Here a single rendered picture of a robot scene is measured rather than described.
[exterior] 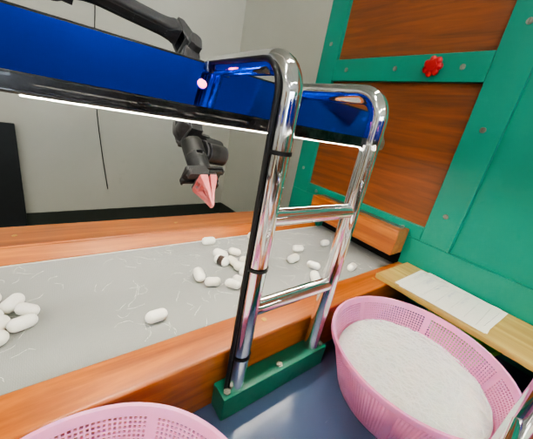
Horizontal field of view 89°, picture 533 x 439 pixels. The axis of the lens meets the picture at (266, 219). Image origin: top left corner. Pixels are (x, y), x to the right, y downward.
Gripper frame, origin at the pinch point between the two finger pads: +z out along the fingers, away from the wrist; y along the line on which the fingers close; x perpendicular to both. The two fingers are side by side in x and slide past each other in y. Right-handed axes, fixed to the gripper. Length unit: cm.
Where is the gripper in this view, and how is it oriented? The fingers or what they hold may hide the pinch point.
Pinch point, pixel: (211, 204)
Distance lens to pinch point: 68.8
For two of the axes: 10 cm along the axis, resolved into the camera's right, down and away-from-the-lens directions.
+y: 7.9, -0.8, 6.0
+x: -5.0, 4.8, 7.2
